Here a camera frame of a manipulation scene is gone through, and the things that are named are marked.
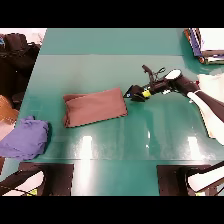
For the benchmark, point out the brown T-shirt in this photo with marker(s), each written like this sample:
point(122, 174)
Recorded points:
point(95, 106)

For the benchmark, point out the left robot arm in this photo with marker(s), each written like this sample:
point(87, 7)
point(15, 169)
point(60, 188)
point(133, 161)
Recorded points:
point(31, 181)

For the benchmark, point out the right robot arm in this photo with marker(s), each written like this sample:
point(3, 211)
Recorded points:
point(210, 103)

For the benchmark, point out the purple garment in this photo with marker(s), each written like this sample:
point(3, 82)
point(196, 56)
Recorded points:
point(26, 136)

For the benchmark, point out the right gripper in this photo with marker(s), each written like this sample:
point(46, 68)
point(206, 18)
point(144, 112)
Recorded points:
point(137, 93)

